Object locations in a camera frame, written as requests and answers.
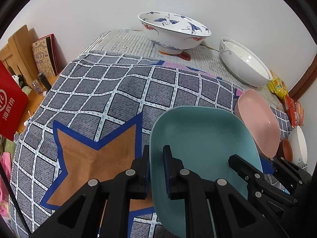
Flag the small brown bowl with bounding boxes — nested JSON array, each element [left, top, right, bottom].
[[277, 138, 293, 163]]

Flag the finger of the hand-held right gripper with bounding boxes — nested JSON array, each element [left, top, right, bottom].
[[269, 156, 313, 199], [228, 154, 299, 210]]

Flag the red chip bag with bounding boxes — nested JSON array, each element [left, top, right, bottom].
[[285, 95, 305, 127]]

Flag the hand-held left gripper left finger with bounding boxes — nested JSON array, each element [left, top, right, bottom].
[[29, 145, 151, 238]]

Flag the small clear bottle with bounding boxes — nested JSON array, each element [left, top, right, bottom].
[[32, 79, 44, 96]]

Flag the grey checkered cloth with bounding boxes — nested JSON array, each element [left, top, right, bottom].
[[9, 51, 293, 238]]

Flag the red paper bag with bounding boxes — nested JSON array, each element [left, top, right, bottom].
[[0, 60, 29, 141]]

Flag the yellow chip bag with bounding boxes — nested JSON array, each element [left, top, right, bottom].
[[267, 71, 289, 99]]

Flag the teal square plate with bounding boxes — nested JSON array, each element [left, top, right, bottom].
[[149, 106, 263, 233]]

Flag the black cylinder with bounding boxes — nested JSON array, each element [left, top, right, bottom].
[[38, 72, 51, 91]]

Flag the small white bowl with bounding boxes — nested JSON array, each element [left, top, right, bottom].
[[288, 126, 308, 165]]

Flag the illustrated notebook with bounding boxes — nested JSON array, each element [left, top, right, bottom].
[[31, 34, 59, 77]]

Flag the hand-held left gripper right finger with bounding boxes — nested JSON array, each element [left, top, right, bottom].
[[162, 145, 291, 238]]

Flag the pink square plate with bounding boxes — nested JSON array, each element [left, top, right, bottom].
[[234, 89, 281, 158]]

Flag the large white grey-patterned bowl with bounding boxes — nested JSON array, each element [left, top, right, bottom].
[[219, 37, 273, 88]]

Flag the wooden door frame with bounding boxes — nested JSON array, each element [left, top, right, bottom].
[[288, 55, 317, 100]]

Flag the crane patterned porcelain bowl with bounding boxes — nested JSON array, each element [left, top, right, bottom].
[[138, 11, 212, 55]]

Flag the pink cloth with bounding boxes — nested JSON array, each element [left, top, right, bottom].
[[0, 151, 16, 215]]

